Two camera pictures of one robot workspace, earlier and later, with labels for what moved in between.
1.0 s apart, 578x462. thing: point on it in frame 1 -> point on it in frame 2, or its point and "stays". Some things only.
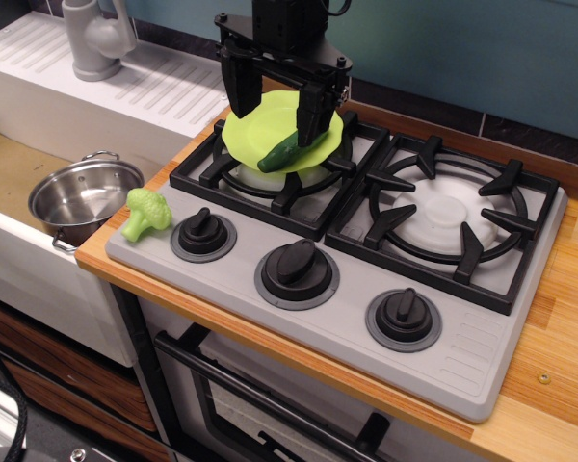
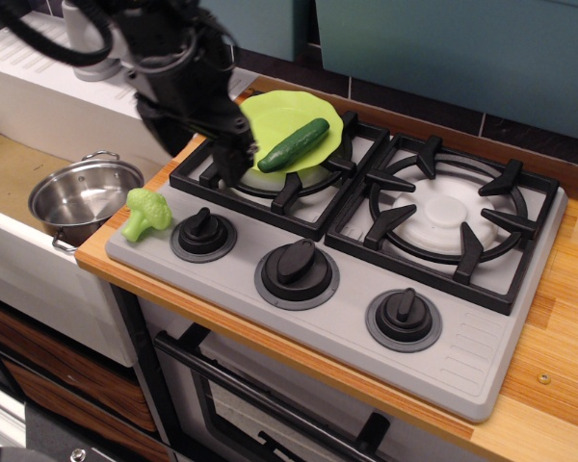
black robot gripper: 286,38 -> 185,95
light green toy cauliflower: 147,210 stays
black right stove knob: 404,320 stays
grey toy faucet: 98,43 stays
